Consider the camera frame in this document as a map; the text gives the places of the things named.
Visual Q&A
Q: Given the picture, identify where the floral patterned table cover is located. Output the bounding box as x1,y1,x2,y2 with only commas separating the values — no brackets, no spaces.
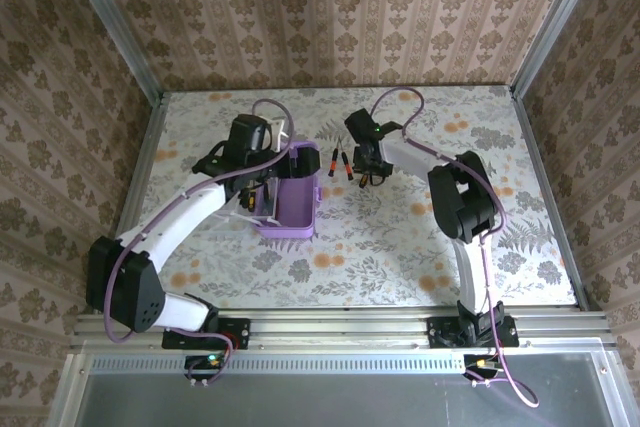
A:
119,85,576,309

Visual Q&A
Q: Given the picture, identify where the aluminium table side rail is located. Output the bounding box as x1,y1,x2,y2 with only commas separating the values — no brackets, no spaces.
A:
92,91,169,318
508,90,590,311

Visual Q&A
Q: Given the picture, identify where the right small circuit board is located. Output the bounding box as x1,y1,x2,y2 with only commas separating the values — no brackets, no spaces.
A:
463,354,501,379

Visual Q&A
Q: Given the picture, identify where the small circuit board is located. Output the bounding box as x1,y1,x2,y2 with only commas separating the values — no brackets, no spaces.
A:
183,352,227,382
463,354,501,379

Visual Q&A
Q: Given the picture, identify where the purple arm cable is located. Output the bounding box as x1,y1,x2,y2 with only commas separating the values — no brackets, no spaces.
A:
368,86,541,408
102,99,296,343

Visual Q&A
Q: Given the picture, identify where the aluminium mounting rail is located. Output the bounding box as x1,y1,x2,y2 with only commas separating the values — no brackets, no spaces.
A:
74,310,616,351

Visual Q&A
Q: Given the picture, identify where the grey metal panel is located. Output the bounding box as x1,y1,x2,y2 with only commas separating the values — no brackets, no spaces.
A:
47,351,640,427

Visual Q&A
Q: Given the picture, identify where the aluminium frame post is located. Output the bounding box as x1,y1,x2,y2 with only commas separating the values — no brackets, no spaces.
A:
55,0,165,101
508,0,610,98

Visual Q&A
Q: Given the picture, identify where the left small circuit board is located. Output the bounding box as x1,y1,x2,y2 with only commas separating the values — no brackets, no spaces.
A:
183,352,227,382

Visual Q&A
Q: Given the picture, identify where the clear lidded purple tool box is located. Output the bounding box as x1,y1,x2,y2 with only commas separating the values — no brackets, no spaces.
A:
212,140,322,242

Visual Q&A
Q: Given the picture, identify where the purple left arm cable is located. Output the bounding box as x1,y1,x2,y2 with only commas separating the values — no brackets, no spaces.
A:
102,99,296,343

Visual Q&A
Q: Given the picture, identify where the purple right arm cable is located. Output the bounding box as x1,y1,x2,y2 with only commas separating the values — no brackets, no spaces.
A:
368,86,541,408

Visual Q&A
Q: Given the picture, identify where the slotted grey cable duct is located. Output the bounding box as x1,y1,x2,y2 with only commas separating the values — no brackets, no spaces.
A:
89,352,469,373

